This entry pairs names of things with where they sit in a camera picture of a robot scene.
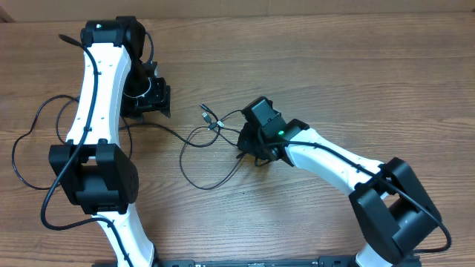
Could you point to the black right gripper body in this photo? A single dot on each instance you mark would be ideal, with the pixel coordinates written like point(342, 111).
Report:
point(249, 143)

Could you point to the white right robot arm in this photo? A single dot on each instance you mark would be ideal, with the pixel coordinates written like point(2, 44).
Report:
point(393, 210)

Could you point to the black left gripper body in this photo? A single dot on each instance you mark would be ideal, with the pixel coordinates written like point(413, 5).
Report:
point(145, 95)

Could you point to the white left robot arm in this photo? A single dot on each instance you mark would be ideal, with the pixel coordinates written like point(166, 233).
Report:
point(91, 167)

